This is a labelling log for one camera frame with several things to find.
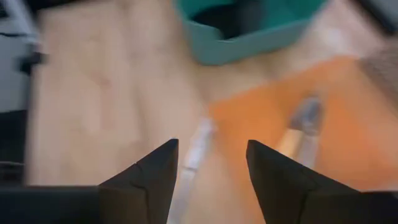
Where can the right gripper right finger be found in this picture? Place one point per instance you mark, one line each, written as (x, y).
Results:
(289, 193)

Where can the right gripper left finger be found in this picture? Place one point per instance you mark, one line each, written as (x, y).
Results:
(146, 189)

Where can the silver serrated knife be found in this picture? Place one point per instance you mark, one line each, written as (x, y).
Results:
(308, 118)

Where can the translucent orange plastic container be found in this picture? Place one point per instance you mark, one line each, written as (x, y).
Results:
(357, 140)

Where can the teal plastic bin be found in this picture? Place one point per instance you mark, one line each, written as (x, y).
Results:
(236, 49)

